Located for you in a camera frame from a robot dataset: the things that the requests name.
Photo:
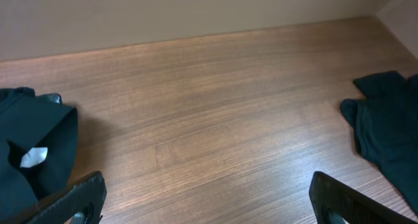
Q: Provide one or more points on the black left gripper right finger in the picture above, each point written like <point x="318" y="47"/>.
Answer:
<point x="335" y="202"/>

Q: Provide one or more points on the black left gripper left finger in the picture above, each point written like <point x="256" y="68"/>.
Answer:
<point x="80" y="202"/>

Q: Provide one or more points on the black polo shirt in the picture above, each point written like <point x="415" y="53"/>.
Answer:
<point x="39" y="138"/>

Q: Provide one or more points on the pile of black clothes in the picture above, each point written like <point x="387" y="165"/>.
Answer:
<point x="384" y="123"/>

